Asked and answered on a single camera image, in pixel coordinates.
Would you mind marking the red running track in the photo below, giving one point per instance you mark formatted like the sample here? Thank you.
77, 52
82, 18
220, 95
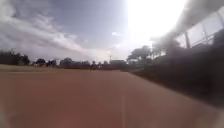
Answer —
73, 100

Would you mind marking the dark embankment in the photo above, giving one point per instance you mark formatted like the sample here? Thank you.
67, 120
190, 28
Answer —
186, 73

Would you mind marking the row of trees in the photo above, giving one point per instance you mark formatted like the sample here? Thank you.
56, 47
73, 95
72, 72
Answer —
66, 62

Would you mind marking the tall mesh fence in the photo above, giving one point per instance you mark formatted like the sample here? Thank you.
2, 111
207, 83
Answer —
203, 31

